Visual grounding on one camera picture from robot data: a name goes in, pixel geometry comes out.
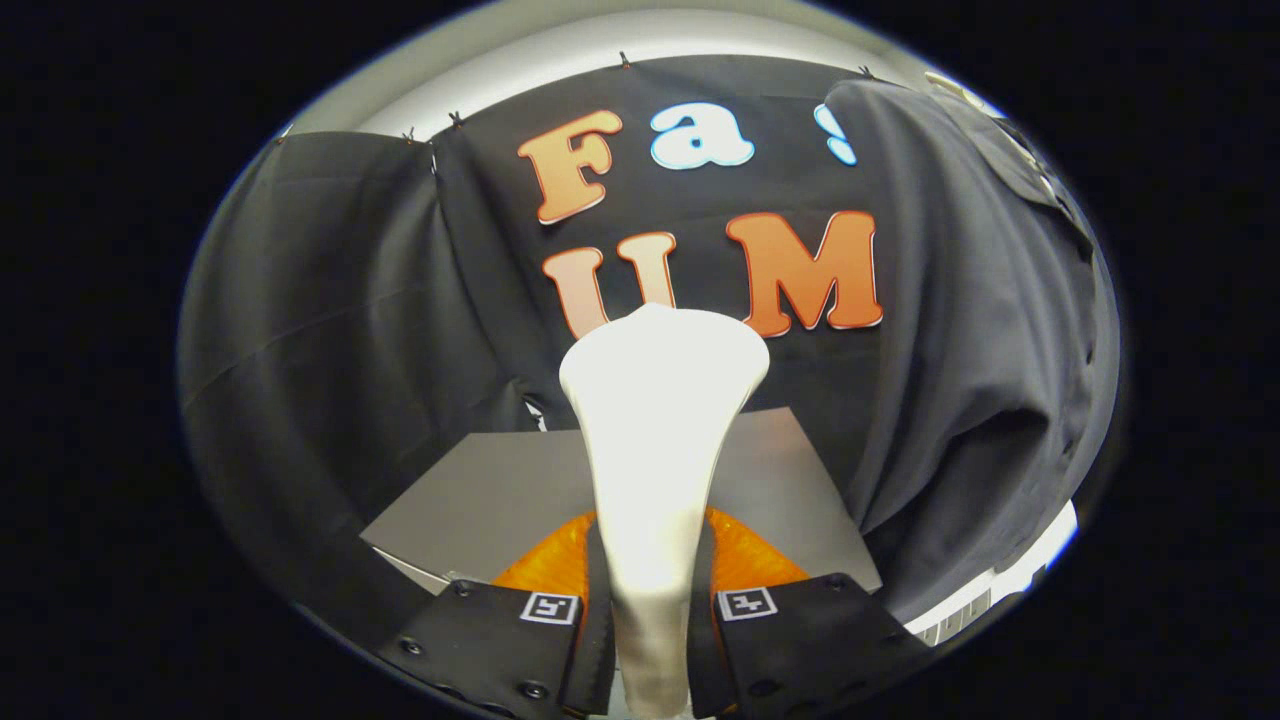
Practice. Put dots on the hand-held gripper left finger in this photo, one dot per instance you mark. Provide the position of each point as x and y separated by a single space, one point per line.
597 640

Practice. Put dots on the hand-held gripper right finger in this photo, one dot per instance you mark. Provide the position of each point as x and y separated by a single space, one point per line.
700 650

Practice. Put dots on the grey button shirt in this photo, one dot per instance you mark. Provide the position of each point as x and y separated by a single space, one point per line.
970 350

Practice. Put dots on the grey drawer cabinet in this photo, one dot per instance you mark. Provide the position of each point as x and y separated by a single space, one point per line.
500 500

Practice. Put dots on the white table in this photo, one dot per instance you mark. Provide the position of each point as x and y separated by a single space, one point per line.
1030 560

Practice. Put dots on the row of black cloth clips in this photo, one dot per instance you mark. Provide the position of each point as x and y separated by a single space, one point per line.
455 120

